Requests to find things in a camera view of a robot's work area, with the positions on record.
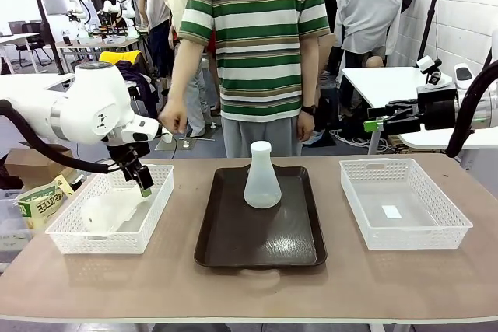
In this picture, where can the black tripod stand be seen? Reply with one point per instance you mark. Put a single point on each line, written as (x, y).
(430, 13)

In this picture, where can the black wristwatch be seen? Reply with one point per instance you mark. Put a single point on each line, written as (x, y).
(308, 109)

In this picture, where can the mannequin in cream shirt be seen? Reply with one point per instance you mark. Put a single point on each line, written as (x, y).
(177, 1)

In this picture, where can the mannequin in white shirt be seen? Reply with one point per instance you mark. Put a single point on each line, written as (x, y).
(367, 9)

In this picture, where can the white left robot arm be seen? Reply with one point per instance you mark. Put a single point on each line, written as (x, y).
(78, 106)

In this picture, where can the black chair with clothes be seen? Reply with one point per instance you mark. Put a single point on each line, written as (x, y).
(136, 71)

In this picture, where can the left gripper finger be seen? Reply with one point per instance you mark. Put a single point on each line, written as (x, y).
(129, 172)
(144, 182)

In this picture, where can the white plastic erlenmeyer flask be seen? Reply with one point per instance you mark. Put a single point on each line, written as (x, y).
(262, 184)
(109, 211)

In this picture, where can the white perforated plastic basket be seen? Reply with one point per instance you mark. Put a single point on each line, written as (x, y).
(116, 227)
(404, 203)

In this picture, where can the person's right forearm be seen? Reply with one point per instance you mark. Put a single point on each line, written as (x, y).
(186, 71)

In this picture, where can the grey floor plate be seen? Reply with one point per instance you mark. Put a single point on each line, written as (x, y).
(183, 144)

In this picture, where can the mannequin in tank top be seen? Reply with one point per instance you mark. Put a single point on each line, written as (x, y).
(157, 17)

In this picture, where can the person's left hand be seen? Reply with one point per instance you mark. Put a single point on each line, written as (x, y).
(305, 128)

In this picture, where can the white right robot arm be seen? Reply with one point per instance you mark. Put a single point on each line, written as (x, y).
(480, 95)

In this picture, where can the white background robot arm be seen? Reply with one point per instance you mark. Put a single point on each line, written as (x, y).
(122, 1)

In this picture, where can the brown cardboard box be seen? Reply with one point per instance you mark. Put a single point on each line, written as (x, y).
(39, 163)

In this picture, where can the clear plastic storage bin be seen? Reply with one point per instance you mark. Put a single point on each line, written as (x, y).
(11, 235)

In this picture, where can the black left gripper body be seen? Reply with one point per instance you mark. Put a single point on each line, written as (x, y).
(126, 155)

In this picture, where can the person's right hand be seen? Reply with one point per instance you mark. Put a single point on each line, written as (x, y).
(173, 116)

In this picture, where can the person's left forearm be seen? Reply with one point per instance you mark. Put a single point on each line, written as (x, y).
(312, 71)

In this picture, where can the green striped t-shirt torso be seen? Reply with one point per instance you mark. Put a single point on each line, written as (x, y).
(257, 36)

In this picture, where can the grey person's trousers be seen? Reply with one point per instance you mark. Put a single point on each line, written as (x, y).
(260, 139)

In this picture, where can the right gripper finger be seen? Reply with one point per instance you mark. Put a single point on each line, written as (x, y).
(397, 107)
(389, 124)

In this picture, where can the green and white box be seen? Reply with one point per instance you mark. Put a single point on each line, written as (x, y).
(39, 209)

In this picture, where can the dark brown serving tray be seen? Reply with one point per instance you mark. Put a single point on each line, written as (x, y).
(260, 231)

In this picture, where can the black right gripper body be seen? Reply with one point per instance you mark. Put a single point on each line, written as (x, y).
(437, 110)

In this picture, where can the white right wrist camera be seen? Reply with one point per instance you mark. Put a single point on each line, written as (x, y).
(430, 71)

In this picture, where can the white background table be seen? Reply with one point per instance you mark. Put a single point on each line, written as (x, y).
(389, 83)

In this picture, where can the white height-adjustable desk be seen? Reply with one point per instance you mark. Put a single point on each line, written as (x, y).
(35, 79)

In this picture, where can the white label sticker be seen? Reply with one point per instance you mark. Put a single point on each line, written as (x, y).
(391, 211)

